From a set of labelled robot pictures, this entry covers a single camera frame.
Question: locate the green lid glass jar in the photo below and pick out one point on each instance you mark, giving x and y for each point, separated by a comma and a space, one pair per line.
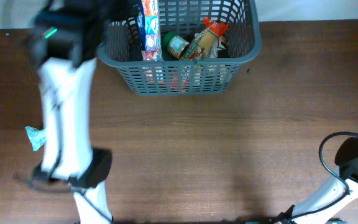
174, 44

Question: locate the orange spaghetti packet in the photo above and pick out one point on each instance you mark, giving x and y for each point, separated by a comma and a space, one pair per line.
197, 50

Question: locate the beige snack bag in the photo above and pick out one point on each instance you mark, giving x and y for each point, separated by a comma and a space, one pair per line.
219, 46

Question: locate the grey plastic basket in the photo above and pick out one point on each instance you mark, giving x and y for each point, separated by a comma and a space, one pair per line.
121, 48

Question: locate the colourful tissue pack box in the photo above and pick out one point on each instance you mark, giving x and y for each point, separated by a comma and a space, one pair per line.
148, 24

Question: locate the mint green packet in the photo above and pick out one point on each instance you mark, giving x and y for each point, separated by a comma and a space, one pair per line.
37, 137

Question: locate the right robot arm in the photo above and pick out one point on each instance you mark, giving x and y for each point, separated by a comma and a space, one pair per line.
340, 189

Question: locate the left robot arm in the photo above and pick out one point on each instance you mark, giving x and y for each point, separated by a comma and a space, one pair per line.
62, 46

